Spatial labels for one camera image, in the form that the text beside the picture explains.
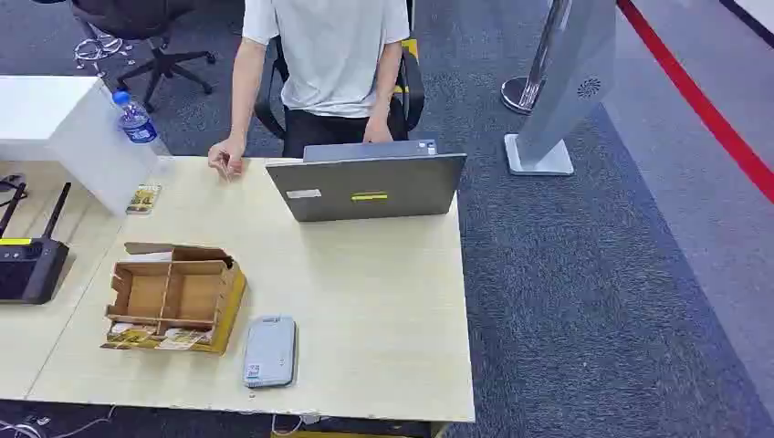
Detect white cable bundle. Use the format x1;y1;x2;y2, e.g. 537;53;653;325
73;31;135;78

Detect chrome stanchion post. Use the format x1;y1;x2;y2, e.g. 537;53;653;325
499;0;570;116

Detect white cabinet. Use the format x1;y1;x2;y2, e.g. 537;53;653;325
0;75;173;217

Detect wooden card box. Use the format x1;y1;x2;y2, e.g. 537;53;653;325
100;241;248;356

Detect clear water bottle blue cap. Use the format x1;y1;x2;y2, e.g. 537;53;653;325
111;89;159;145

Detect grey standing kiosk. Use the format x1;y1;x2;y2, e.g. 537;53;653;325
504;0;618;177

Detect person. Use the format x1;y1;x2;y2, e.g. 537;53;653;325
207;0;412;181

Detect grey flat device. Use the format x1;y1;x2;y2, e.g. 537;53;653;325
243;315;298;390

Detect black router with antennas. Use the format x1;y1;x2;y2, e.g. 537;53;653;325
0;182;72;306

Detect black office chair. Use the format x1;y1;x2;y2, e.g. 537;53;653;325
31;0;217;114

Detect card with printed picture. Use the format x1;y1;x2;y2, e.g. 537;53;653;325
100;322;214;352
125;183;162;216

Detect grey laptop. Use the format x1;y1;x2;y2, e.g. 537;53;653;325
265;139;468;224

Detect red floor tape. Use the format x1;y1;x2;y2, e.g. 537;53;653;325
616;0;774;204

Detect black chair with yellow band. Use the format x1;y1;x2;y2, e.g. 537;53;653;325
254;0;426;141

